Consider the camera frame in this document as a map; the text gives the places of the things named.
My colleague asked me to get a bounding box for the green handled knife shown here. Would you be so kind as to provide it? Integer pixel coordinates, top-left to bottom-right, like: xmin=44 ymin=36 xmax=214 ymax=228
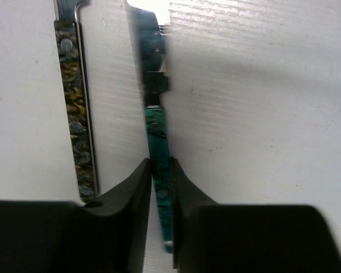
xmin=126 ymin=1 xmax=173 ymax=254

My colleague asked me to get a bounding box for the brown handled knife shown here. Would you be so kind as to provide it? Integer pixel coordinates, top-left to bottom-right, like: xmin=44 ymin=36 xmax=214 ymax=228
xmin=54 ymin=0 xmax=98 ymax=203

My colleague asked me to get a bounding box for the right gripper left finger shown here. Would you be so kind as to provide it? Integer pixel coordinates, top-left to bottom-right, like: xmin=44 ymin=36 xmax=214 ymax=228
xmin=0 ymin=159 xmax=151 ymax=272

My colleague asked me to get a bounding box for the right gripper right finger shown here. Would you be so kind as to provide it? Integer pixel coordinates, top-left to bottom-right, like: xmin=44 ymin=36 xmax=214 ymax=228
xmin=170 ymin=159 xmax=341 ymax=272

